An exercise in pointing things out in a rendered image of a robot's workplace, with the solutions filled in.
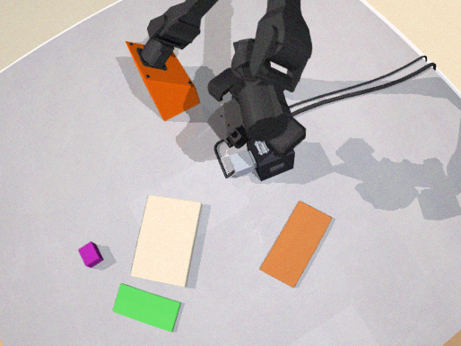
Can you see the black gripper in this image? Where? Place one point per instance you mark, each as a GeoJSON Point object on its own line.
{"type": "Point", "coordinates": [280, 145]}

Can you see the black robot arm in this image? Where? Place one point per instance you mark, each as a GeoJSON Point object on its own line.
{"type": "Point", "coordinates": [260, 111]}

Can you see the purple cube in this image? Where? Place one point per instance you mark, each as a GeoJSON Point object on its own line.
{"type": "Point", "coordinates": [91, 254]}

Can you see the green rectangular block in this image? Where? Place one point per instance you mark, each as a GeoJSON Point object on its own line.
{"type": "Point", "coordinates": [146, 307]}

